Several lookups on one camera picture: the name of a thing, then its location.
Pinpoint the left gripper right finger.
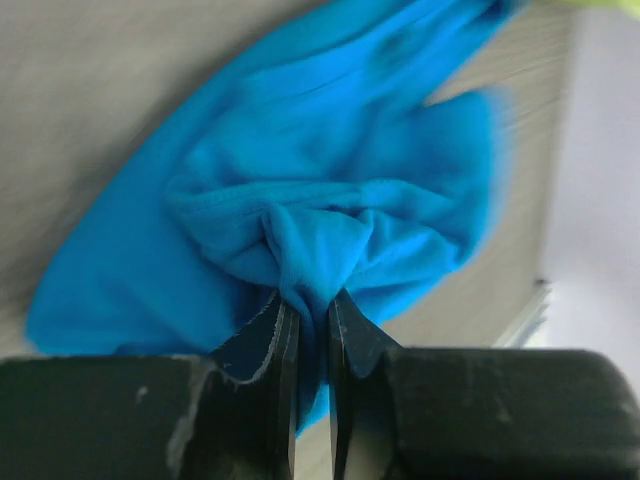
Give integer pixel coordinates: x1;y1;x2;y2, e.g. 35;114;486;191
327;292;639;479

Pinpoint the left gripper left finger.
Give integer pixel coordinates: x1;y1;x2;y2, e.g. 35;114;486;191
1;295;300;479

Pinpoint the blue t shirt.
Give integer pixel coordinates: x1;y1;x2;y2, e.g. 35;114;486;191
26;1;521;427

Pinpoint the aluminium frame rail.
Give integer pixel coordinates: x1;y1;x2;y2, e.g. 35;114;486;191
494;280;551;348

